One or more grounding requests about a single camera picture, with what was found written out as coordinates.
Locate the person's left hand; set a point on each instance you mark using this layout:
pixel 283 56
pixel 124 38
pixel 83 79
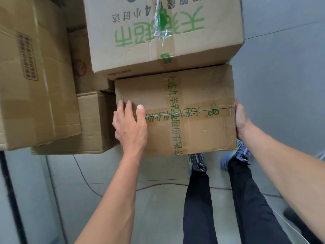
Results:
pixel 130 129

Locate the person's right hand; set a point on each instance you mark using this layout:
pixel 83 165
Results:
pixel 242 121

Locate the box with QR label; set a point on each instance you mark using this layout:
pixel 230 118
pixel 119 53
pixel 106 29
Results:
pixel 94 124

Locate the box with red circle stamp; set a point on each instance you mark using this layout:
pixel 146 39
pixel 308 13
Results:
pixel 81 71

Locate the box marked 7786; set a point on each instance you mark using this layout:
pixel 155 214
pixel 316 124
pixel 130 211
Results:
pixel 30 99

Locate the person's right forearm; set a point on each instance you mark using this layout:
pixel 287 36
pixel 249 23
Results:
pixel 287 175

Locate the person's left forearm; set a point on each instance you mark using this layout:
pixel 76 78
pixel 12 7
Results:
pixel 109 205

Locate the person's right shoe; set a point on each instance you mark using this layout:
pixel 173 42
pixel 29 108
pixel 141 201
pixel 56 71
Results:
pixel 238 155

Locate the person's shoe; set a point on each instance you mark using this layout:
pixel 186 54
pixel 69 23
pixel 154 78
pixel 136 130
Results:
pixel 197 162
pixel 238 155

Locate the person's left shoe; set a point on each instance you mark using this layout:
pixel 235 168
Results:
pixel 197 162

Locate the person's right leg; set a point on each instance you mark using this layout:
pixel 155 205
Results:
pixel 254 208

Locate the person's leg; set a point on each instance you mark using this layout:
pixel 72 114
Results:
pixel 254 208
pixel 199 210

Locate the person's left leg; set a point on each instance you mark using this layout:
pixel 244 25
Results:
pixel 199 210

